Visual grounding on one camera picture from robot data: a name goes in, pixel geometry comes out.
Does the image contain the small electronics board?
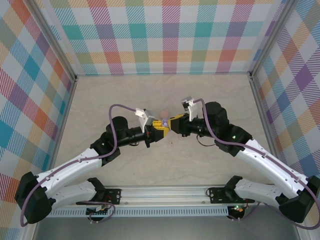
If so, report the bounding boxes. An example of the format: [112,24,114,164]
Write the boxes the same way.
[226,204,245,221]
[85,205,111,223]

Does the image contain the grey metal front panel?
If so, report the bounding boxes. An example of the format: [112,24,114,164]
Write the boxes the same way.
[32,216,301,240]

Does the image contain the aluminium side rail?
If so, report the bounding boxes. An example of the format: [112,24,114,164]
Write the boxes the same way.
[21,74,78,240]
[248,73,311,240]

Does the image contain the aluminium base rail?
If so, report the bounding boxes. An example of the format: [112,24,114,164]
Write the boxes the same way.
[49,185,283,209]

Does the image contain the slotted grey cable duct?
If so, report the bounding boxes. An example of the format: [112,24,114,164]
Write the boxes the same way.
[47,206,230,218]

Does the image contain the aluminium corner post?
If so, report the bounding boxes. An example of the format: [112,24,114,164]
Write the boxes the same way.
[248,0,297,80]
[30,0,79,82]

